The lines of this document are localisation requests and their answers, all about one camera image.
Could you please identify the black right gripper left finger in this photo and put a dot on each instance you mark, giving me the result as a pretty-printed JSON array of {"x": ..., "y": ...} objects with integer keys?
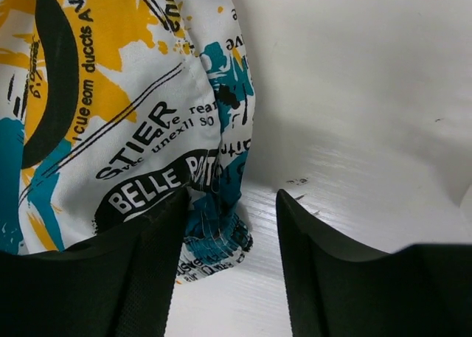
[{"x": 118, "y": 283}]

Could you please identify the patterned white yellow teal shorts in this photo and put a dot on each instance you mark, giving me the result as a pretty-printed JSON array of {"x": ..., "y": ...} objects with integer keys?
[{"x": 110, "y": 106}]

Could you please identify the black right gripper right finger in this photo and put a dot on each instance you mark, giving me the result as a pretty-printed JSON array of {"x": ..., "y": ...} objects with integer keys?
[{"x": 337, "y": 286}]

